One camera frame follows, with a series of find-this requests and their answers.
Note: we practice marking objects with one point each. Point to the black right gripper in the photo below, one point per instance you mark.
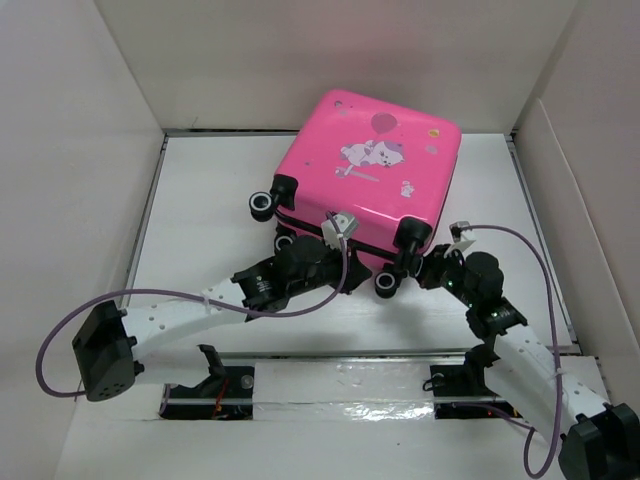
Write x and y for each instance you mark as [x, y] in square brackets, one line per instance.
[431, 263]

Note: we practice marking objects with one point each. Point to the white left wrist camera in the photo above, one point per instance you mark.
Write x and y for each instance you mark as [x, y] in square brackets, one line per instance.
[338, 229]

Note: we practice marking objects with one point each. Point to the white foam block rail cover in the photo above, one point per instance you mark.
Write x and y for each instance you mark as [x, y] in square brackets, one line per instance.
[354, 390]

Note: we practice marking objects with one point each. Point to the pink hard-shell suitcase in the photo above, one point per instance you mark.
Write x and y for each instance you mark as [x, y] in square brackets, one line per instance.
[389, 166]

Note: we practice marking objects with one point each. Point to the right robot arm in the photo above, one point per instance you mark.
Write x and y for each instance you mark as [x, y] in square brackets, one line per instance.
[590, 437]

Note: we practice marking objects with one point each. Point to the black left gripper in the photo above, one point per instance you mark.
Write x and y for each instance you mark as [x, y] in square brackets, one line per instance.
[356, 271]

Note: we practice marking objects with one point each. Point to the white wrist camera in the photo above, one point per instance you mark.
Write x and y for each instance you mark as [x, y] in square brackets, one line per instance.
[338, 229]
[463, 237]

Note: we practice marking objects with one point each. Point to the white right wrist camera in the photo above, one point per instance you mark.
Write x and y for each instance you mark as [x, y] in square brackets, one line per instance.
[463, 237]

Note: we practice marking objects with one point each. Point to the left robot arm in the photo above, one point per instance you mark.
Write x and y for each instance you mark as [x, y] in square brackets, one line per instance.
[113, 347]

